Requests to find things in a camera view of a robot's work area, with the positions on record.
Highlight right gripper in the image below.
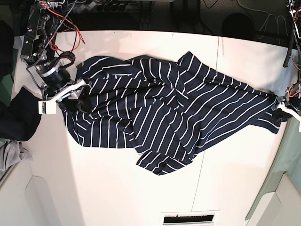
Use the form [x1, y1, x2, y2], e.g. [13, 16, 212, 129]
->
[39, 67, 92, 112]

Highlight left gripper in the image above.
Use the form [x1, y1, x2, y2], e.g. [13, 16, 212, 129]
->
[272, 86, 301, 125]

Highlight navy white striped t-shirt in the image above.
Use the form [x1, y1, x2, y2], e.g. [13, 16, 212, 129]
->
[62, 52, 280, 175]

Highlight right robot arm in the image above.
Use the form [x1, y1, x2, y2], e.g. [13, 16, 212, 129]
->
[21, 0, 92, 114]

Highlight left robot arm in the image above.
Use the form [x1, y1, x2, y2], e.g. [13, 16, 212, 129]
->
[272, 0, 301, 123]

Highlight dark navy folded garment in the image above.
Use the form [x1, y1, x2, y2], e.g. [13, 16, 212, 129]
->
[0, 87, 41, 141]

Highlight grey crumpled garment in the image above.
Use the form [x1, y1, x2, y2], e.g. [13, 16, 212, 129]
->
[0, 140, 32, 173]

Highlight black round floor object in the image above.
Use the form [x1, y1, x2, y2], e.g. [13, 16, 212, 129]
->
[222, 13, 255, 40]

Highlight white table vent slot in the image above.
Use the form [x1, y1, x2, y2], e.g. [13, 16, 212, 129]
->
[160, 210, 220, 226]

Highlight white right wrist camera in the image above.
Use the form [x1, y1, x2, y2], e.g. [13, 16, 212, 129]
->
[38, 100, 56, 114]

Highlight white floor cables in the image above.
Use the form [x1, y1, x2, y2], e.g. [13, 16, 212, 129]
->
[235, 0, 292, 40]

